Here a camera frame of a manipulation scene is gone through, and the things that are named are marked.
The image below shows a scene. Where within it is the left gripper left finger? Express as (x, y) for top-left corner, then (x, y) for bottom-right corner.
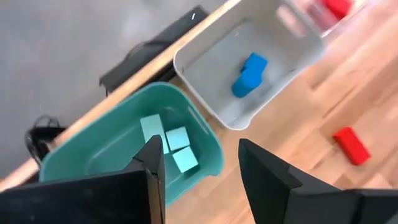
(0, 134), (167, 224)

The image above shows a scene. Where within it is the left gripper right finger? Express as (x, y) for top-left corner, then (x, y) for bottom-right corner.
(238, 138), (398, 224)

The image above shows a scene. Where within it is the red rectangular block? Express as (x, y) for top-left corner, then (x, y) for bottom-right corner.
(331, 126), (372, 167)
(320, 0), (354, 21)

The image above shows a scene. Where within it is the long teal block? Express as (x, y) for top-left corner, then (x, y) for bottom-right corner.
(139, 113), (170, 155)

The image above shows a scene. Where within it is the teal cube block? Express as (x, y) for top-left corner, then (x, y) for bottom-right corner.
(165, 126), (191, 152)
(172, 146), (200, 174)

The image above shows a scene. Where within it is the blue cylinder block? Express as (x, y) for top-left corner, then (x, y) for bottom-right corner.
(231, 67), (264, 99)

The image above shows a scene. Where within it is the teal plastic bin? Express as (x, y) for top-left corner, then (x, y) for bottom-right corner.
(39, 82), (225, 208)

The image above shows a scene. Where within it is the white plastic bin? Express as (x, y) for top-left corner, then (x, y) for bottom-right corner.
(173, 0), (326, 131)

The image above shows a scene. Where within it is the clear plastic bin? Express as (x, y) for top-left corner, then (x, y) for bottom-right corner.
(276, 0), (371, 40)

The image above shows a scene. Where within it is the black cable loop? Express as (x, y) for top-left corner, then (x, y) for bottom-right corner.
(24, 114), (68, 169)

